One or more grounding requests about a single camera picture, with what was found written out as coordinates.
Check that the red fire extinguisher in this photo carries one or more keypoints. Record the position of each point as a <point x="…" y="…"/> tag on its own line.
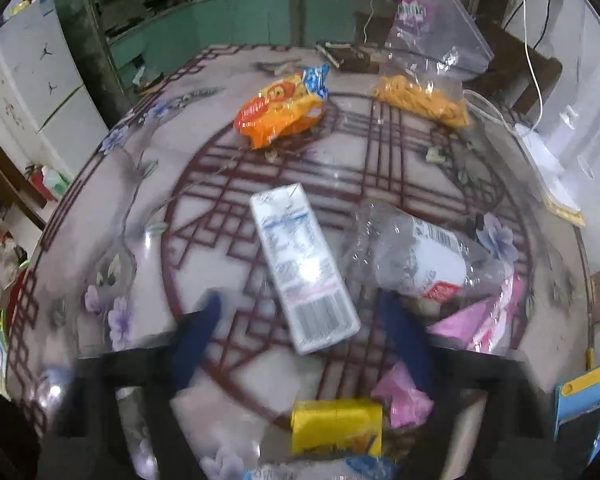
<point x="40" y="185"/>

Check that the clear plastic bottle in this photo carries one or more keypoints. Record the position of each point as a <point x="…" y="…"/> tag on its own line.
<point x="425" y="255"/>

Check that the white drink carton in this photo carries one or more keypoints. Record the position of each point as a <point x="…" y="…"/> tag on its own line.
<point x="300" y="265"/>

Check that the yellow packet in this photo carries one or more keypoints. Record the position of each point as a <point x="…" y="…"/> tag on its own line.
<point x="335" y="427"/>

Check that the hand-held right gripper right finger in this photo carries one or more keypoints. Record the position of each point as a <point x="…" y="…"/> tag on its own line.
<point x="405" y="345"/>

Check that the teal kitchen cabinets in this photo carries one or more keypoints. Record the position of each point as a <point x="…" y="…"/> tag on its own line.
<point x="205" y="20"/>

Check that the small pink wrapper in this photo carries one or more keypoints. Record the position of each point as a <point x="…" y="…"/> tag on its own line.
<point x="405" y="405"/>

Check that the orange snack packet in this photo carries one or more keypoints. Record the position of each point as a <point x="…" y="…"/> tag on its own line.
<point x="280" y="110"/>

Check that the green plastic bottle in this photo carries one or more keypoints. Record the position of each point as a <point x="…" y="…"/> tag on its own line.
<point x="57" y="182"/>

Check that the large pink wrapper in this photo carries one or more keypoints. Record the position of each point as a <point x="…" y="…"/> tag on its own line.
<point x="485" y="322"/>

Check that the white refrigerator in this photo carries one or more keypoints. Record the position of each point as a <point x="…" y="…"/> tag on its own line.
<point x="30" y="85"/>

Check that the blue yellow board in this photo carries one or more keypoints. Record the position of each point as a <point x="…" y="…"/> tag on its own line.
<point x="580" y="385"/>

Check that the plain wooden chair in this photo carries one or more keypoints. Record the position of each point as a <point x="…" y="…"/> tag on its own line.
<point x="520" y="65"/>

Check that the clear bag of yellow snacks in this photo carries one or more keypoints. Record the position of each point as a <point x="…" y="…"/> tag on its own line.
<point x="425" y="100"/>

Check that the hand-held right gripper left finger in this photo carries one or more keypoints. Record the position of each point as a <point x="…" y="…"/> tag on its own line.
<point x="197" y="340"/>

